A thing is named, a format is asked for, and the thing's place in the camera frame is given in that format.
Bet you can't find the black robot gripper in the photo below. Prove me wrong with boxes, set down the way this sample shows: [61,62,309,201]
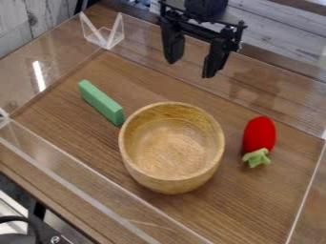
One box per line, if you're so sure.
[159,0,247,78]

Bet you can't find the red plush strawberry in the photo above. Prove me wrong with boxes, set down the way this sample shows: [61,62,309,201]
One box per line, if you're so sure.
[242,116,277,168]

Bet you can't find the green rectangular block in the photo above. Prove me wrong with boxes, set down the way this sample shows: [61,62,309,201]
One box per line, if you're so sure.
[77,80,124,126]

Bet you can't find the wooden bowl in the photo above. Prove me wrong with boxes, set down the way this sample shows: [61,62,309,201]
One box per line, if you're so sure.
[119,102,226,194]

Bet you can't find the clear acrylic tray walls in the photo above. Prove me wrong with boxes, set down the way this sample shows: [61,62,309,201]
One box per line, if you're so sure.
[0,7,326,244]

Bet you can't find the black metal table frame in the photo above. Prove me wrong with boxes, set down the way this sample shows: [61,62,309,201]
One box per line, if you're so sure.
[0,173,95,244]

